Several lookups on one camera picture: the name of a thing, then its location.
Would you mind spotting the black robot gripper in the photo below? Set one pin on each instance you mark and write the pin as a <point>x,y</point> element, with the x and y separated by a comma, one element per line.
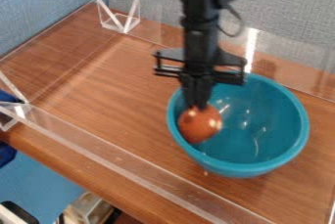
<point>200,64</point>

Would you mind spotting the brown and white toy mushroom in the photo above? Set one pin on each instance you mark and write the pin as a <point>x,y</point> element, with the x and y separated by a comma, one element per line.
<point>200,124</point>

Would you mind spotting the blue plastic bowl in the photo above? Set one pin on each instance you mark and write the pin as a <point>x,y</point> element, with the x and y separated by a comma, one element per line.
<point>265,133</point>

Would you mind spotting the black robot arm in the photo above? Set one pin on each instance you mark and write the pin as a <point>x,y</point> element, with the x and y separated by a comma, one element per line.
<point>202,15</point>

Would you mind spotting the clear acrylic back barrier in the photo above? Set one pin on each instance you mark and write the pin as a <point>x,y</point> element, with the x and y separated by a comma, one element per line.
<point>297,64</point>

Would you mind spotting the clear acrylic barrier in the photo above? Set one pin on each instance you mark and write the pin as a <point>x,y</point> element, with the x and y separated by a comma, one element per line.
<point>297,64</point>
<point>150,192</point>

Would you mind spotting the clear acrylic front barrier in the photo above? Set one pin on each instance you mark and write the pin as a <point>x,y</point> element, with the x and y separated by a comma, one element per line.
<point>150,192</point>

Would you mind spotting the blue cloth object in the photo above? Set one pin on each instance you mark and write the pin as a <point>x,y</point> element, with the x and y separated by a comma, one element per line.
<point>7,151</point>

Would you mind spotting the black and white object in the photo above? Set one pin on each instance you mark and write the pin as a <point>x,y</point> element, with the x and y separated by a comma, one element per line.
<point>13,214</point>

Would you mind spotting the clear acrylic corner bracket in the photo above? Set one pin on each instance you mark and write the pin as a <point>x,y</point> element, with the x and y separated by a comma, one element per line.
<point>116,21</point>

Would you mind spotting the clear acrylic left bracket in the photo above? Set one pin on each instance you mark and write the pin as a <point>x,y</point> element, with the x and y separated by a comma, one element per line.
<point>16,110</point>

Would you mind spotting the metal frame under table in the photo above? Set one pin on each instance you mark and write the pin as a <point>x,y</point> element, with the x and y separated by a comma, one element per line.
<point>89,209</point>

